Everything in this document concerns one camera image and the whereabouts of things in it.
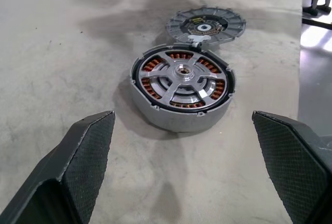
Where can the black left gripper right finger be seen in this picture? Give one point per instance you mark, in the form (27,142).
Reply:
(293,161)

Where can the grey motor housing copper windings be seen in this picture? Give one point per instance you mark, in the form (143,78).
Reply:
(181,123)

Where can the grey round disc object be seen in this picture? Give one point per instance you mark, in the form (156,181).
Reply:
(230,27)

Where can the black rotor with silver spokes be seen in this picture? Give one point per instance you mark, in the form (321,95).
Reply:
(153,73)

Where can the black floor bar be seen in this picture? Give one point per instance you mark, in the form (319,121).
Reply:
(319,24)

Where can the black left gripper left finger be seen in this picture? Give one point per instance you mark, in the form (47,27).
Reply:
(83,161)

